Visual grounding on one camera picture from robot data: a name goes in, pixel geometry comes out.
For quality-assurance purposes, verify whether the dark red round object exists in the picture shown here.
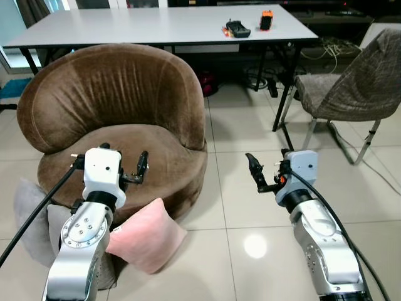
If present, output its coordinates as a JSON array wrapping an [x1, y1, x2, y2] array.
[[199, 70, 219, 98]]

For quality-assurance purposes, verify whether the orange and black device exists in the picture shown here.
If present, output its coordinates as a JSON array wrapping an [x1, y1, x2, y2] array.
[[259, 10, 274, 31]]

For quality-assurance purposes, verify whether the brown round velvet sofa chair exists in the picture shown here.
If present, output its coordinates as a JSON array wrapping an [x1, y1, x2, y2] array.
[[17, 43, 209, 226]]

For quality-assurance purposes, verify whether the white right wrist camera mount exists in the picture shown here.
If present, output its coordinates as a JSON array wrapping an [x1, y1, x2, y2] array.
[[285, 150, 320, 196]]

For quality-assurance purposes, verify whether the dark low cabinet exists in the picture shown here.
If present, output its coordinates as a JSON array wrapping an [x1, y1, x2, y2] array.
[[276, 0, 401, 27]]

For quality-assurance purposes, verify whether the white cable bundle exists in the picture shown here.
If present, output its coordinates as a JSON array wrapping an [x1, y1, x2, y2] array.
[[299, 36, 346, 75]]

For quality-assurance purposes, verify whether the grey curtain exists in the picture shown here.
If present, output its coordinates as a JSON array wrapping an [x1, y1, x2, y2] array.
[[15, 0, 52, 28]]

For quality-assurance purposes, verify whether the grey fabric covered chair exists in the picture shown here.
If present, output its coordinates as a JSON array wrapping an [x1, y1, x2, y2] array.
[[280, 28, 401, 166]]

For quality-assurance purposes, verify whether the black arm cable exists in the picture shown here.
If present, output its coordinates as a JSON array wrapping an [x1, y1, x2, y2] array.
[[0, 154, 86, 269], [286, 168, 390, 301]]

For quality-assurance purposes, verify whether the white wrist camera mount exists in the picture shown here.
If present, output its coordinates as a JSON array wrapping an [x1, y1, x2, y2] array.
[[285, 150, 320, 196], [83, 147, 127, 208]]

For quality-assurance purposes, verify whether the white rectangular table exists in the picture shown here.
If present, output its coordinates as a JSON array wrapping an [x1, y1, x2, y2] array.
[[3, 4, 320, 134]]

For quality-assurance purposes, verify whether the pink square pillow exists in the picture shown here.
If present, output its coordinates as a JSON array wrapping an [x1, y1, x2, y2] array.
[[105, 198, 188, 275]]

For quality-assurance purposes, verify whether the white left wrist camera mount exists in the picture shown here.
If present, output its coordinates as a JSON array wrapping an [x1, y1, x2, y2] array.
[[83, 147, 127, 208]]

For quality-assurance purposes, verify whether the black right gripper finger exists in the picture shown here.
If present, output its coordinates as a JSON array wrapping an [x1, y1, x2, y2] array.
[[245, 152, 268, 191]]

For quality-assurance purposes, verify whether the grey floor cable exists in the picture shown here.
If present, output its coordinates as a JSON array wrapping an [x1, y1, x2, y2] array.
[[325, 121, 401, 196]]

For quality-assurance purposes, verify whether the teal floor mat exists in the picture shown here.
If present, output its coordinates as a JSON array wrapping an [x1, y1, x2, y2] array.
[[0, 77, 33, 102]]

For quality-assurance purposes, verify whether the black handheld controller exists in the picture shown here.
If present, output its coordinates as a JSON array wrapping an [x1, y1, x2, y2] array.
[[225, 19, 252, 39]]

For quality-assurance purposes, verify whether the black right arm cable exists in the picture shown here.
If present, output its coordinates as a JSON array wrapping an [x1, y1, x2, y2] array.
[[286, 168, 390, 301]]

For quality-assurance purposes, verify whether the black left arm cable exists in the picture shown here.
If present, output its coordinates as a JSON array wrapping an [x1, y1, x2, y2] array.
[[0, 154, 86, 269]]

